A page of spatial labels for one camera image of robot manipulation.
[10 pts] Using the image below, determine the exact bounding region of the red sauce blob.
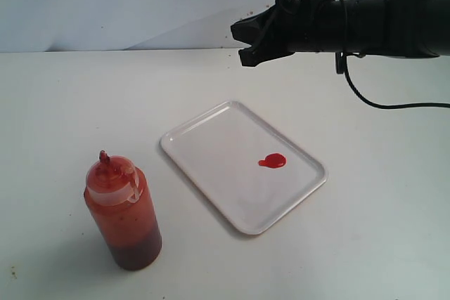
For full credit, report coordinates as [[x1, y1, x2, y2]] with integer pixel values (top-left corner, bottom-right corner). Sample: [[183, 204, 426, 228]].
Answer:
[[258, 153, 287, 169]]

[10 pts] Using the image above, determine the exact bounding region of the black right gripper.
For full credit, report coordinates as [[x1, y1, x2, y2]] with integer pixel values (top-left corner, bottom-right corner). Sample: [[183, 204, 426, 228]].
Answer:
[[231, 0, 338, 67]]

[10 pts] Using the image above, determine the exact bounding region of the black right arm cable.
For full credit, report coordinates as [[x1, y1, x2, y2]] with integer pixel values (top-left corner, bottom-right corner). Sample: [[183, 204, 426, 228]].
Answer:
[[281, 0, 450, 110]]

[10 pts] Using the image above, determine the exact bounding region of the red sauce squeeze bottle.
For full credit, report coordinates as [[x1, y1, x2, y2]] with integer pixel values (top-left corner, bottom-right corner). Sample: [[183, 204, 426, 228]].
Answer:
[[84, 150, 162, 271]]

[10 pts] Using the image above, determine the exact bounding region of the white rectangular plastic tray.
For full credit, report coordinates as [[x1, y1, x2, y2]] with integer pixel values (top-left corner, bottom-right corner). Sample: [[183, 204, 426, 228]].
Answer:
[[160, 100, 328, 235]]

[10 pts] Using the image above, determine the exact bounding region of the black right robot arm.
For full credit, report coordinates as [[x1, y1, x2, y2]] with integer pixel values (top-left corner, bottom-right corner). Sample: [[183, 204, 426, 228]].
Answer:
[[231, 0, 449, 67]]

